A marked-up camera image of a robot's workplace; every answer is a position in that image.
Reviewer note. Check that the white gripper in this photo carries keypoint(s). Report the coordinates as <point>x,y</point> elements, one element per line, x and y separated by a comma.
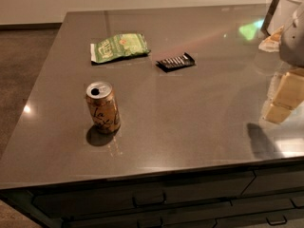
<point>293,47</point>

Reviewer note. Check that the orange La Croix can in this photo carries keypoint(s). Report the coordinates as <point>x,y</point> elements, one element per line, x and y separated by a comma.
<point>101,102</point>

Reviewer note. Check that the green jalapeno chip bag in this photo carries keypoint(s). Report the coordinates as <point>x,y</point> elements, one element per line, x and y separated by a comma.
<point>120,46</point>

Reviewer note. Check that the white cylindrical container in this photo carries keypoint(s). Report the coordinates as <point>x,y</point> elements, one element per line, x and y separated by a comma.
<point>280,12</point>

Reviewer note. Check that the black snack bar wrapper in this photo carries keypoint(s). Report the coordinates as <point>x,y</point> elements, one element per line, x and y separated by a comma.
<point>176,63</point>

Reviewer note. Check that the dark cabinet with drawers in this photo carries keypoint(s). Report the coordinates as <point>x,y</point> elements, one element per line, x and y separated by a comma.
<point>264,194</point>

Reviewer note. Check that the right edge drawer handle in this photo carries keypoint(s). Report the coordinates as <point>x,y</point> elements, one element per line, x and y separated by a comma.
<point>298,202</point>

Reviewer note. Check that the lower right drawer handle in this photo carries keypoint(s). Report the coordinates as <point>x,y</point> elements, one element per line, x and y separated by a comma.
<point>276,220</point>

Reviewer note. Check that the lower left drawer handle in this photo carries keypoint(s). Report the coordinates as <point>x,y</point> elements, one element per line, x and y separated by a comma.
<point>150,223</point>

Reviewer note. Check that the upper left drawer handle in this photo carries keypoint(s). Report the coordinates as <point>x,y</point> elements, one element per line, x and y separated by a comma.
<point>148,199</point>

